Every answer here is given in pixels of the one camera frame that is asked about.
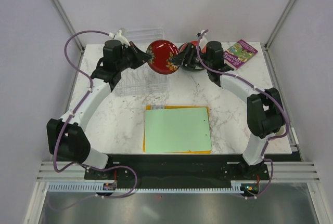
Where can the light green cutting board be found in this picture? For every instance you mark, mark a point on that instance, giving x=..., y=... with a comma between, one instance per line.
x=177, y=130

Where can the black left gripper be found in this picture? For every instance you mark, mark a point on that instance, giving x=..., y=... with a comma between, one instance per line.
x=140, y=55

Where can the white cable duct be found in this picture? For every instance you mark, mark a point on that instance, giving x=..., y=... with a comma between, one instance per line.
x=112, y=187

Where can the grey-green plate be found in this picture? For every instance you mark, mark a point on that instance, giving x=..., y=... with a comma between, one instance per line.
x=189, y=69

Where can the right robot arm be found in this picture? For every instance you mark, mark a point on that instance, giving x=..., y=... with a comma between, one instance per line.
x=265, y=115

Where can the white wire dish rack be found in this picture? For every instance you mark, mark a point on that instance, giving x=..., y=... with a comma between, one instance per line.
x=142, y=80

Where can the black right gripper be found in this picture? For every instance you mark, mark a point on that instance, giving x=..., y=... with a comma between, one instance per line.
x=186, y=58

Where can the aluminium front rail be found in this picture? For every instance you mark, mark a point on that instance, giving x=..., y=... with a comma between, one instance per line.
x=225, y=171

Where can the orange plastic cup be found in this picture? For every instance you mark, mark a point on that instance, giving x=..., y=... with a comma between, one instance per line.
x=281, y=131

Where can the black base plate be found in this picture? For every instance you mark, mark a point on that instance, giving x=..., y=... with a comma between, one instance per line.
x=123, y=160

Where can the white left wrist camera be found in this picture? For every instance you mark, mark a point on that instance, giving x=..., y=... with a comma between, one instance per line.
x=119, y=35

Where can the small dark red plate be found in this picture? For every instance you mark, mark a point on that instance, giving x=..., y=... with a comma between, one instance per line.
x=162, y=52

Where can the purple book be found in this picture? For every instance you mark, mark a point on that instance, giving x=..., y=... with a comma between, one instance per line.
x=238, y=54

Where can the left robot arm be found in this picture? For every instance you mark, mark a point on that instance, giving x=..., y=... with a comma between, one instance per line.
x=66, y=136

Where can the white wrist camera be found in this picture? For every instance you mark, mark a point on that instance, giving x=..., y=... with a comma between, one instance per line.
x=119, y=35
x=202, y=40

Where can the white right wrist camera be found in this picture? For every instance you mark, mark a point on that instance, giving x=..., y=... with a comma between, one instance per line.
x=202, y=40

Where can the right aluminium frame post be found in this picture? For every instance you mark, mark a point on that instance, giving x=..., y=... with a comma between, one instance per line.
x=281, y=20

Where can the left aluminium frame post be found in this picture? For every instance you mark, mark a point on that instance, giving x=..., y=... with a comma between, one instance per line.
x=63, y=16

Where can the aluminium frame post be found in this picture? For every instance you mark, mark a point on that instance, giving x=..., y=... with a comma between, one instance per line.
x=63, y=16
x=281, y=20

